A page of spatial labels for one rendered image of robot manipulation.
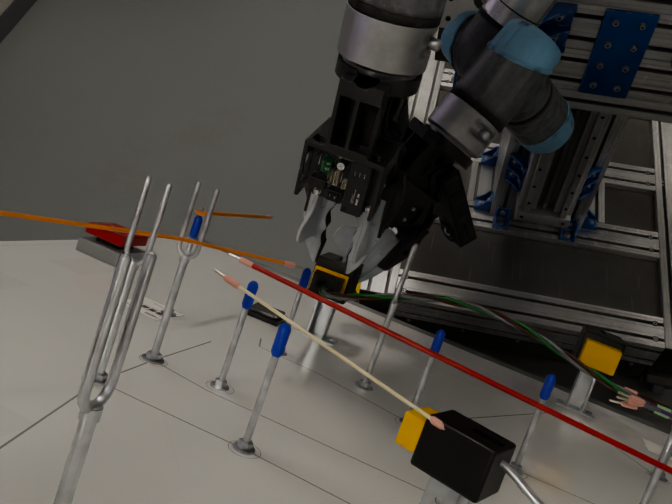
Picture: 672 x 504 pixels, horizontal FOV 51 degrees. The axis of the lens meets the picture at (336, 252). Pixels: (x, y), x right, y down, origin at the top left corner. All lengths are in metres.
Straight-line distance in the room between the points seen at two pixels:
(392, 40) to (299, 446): 0.30
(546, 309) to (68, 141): 1.71
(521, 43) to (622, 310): 1.19
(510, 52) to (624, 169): 1.47
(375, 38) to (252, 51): 2.35
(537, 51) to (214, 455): 0.56
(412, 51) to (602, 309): 1.40
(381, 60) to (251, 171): 1.86
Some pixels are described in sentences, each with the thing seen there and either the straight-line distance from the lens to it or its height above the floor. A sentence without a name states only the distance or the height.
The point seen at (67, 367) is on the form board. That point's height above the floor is 1.29.
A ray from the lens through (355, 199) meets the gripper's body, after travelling 0.59.
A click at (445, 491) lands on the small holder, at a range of 0.42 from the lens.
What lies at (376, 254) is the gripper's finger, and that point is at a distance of 0.83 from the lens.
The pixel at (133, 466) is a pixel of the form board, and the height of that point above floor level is 1.34.
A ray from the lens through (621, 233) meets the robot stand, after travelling 2.08.
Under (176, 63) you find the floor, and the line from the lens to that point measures 2.88.
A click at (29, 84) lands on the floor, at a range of 2.95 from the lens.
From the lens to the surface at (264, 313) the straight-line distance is 0.76.
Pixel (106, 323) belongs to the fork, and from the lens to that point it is 0.24.
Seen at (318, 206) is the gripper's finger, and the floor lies 1.22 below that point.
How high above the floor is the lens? 1.71
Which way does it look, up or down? 53 degrees down
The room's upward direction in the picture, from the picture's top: straight up
